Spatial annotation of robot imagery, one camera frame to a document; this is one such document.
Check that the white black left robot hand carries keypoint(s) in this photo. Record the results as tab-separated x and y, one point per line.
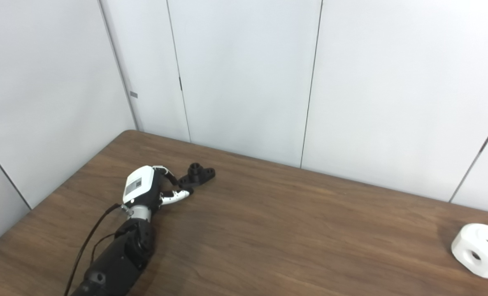
139	183

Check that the black plastic holder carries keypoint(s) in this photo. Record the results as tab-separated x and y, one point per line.
198	174

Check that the round white plastic piece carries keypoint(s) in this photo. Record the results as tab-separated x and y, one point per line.
480	250

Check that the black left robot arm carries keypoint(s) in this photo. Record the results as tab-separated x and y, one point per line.
120	259

